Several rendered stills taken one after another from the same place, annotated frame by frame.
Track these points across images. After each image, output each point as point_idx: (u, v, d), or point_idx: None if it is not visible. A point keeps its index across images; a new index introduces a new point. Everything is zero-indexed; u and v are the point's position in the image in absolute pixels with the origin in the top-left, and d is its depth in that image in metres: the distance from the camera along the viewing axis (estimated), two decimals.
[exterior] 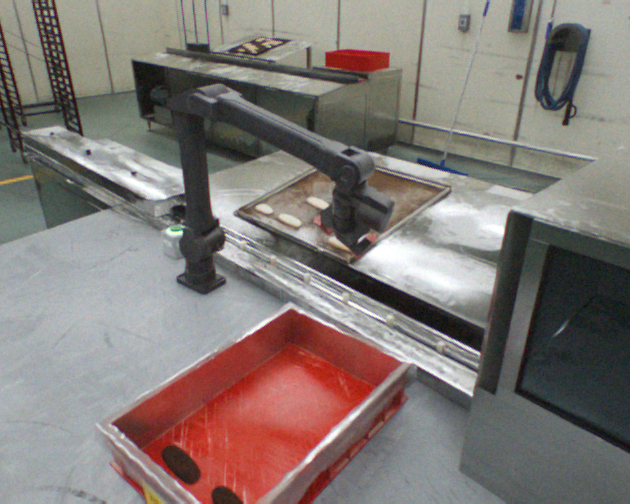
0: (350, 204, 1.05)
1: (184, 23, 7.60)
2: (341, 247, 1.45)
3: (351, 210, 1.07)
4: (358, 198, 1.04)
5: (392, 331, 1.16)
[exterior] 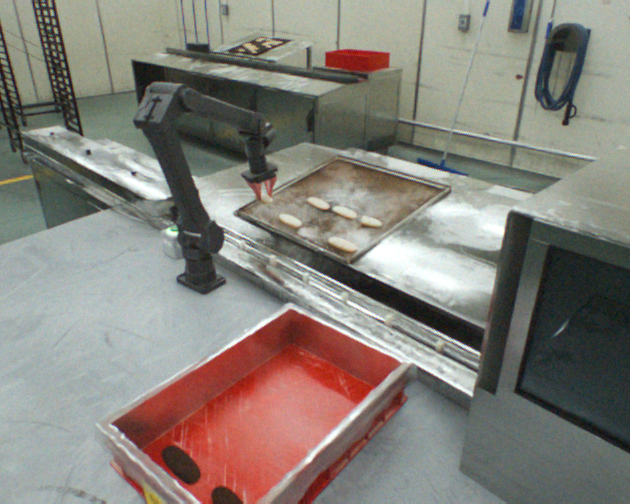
0: None
1: (184, 23, 7.60)
2: (341, 247, 1.45)
3: (262, 143, 1.58)
4: None
5: (392, 331, 1.16)
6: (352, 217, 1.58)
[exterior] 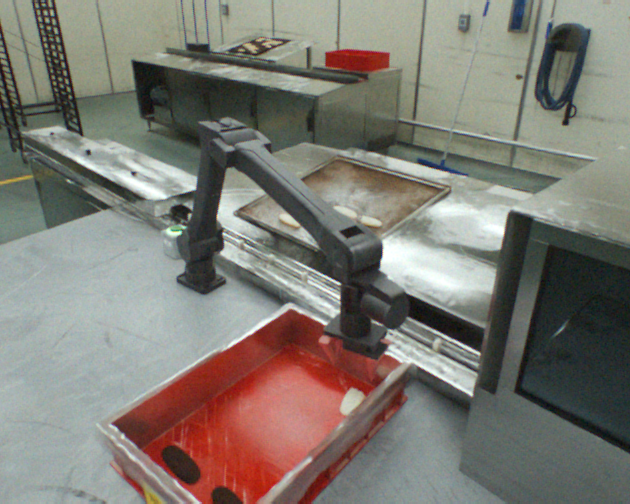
0: (357, 286, 0.86)
1: (184, 23, 7.60)
2: None
3: (359, 298, 0.87)
4: (368, 281, 0.86)
5: (392, 331, 1.16)
6: (352, 217, 1.58)
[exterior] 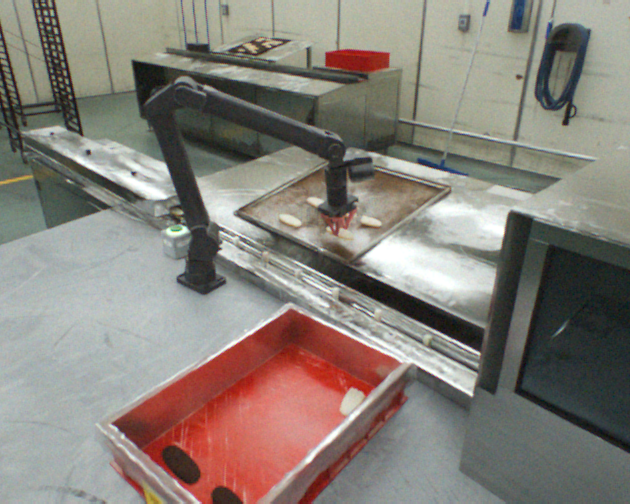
0: (344, 167, 1.32)
1: (184, 23, 7.60)
2: (339, 235, 1.43)
3: (345, 175, 1.34)
4: (346, 161, 1.33)
5: (392, 331, 1.16)
6: (352, 217, 1.58)
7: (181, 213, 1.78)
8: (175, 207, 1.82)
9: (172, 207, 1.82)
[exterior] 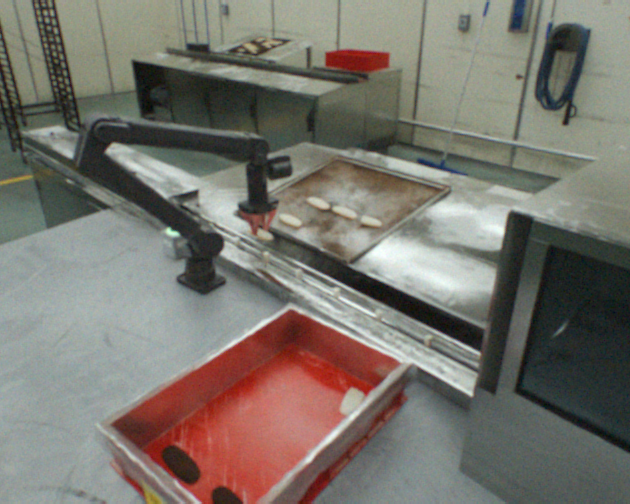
0: (266, 164, 1.38)
1: (184, 23, 7.60)
2: (258, 235, 1.46)
3: (266, 172, 1.39)
4: None
5: (392, 331, 1.16)
6: (352, 217, 1.58)
7: None
8: (198, 219, 1.73)
9: (195, 219, 1.73)
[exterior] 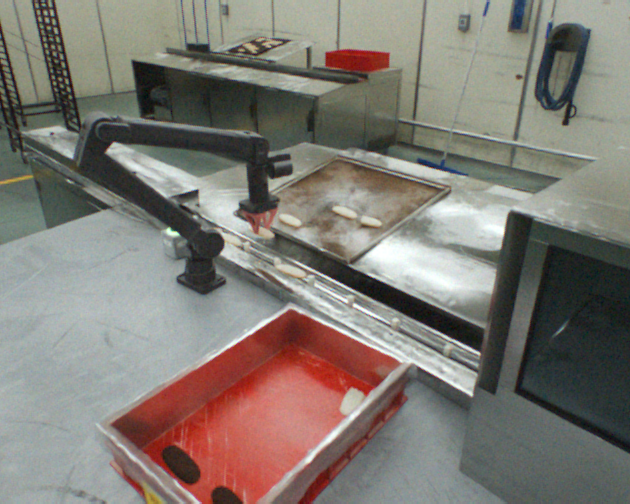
0: (267, 163, 1.38)
1: (184, 23, 7.60)
2: (290, 273, 1.41)
3: (267, 171, 1.39)
4: None
5: (392, 331, 1.16)
6: (352, 217, 1.58)
7: (239, 243, 1.58)
8: (231, 236, 1.61)
9: (228, 236, 1.61)
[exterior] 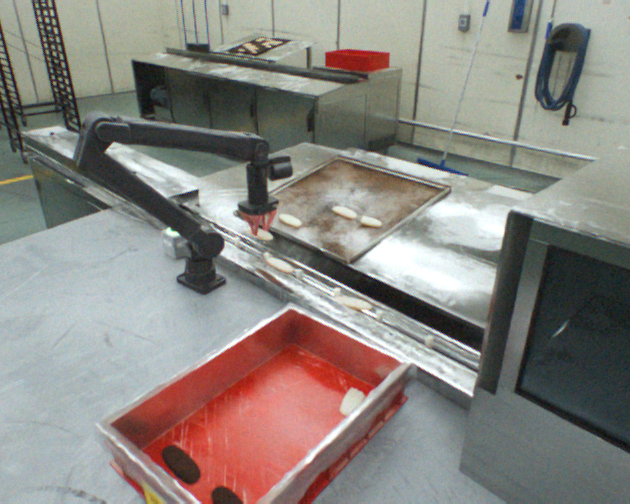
0: (266, 165, 1.38)
1: (184, 23, 7.60)
2: (354, 306, 1.26)
3: (267, 173, 1.39)
4: None
5: (392, 331, 1.16)
6: (352, 217, 1.58)
7: (291, 270, 1.43)
8: (281, 261, 1.46)
9: (277, 261, 1.46)
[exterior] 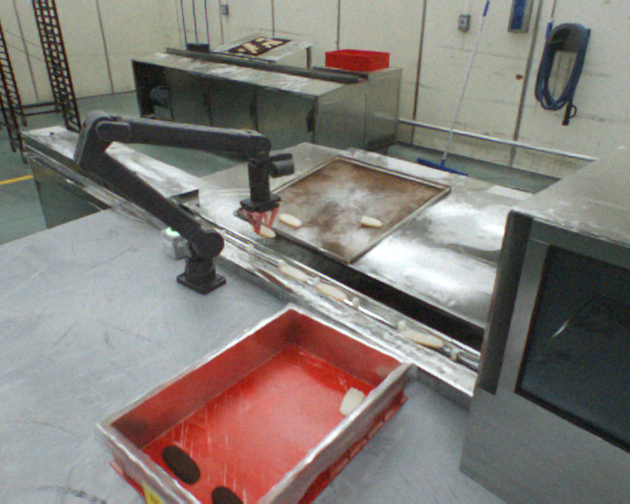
0: (268, 162, 1.37)
1: (184, 23, 7.60)
2: (425, 343, 1.13)
3: (268, 170, 1.39)
4: None
5: (392, 331, 1.16)
6: (270, 236, 1.44)
7: (345, 298, 1.30)
8: (332, 288, 1.33)
9: (329, 288, 1.33)
